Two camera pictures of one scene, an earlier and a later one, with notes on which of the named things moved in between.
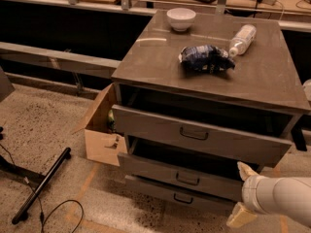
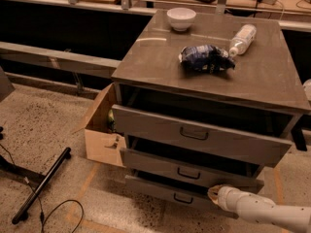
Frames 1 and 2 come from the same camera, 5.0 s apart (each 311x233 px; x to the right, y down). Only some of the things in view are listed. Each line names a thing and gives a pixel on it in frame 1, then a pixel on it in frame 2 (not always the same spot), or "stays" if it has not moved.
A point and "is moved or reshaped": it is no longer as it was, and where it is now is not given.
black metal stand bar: (22, 213) stays
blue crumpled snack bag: (205, 58) stays
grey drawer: (186, 169) is moved or reshaped
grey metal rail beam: (58, 59) stays
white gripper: (250, 193) → (225, 196)
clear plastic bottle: (242, 40) stays
